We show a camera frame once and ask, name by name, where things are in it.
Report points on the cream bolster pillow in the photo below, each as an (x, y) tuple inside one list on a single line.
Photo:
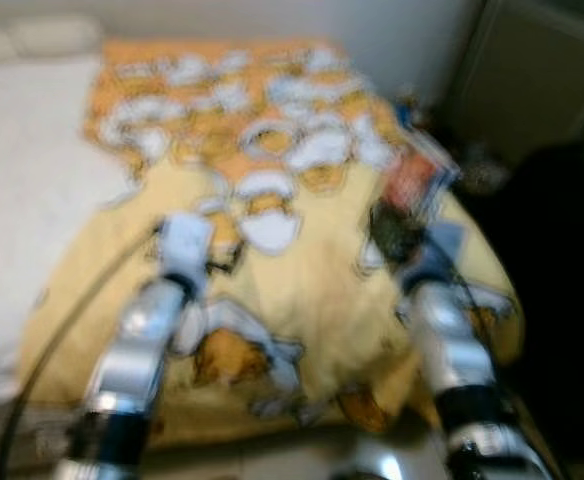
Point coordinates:
[(42, 38)]

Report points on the dark cabinet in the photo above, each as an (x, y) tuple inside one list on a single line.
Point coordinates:
[(532, 80)]

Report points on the yellow cartoon egg blanket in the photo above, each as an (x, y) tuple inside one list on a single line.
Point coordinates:
[(322, 300)]

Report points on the dark red cover book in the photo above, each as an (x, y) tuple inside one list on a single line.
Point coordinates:
[(417, 180)]

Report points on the bulky black bag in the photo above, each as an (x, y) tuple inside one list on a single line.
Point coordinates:
[(552, 300)]

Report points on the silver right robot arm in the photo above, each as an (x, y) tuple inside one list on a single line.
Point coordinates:
[(452, 350)]

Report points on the shiny clear plastic bag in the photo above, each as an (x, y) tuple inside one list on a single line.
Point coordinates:
[(484, 172)]

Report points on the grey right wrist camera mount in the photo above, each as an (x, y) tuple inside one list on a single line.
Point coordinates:
[(440, 250)]

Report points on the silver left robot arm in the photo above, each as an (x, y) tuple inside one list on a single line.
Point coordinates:
[(132, 350)]

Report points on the grey bed base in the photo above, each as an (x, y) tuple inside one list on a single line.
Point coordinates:
[(12, 425)]

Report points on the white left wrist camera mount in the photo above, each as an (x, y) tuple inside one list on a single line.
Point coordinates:
[(185, 245)]

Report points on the white quilted mattress pad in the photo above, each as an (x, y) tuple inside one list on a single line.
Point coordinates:
[(32, 170)]

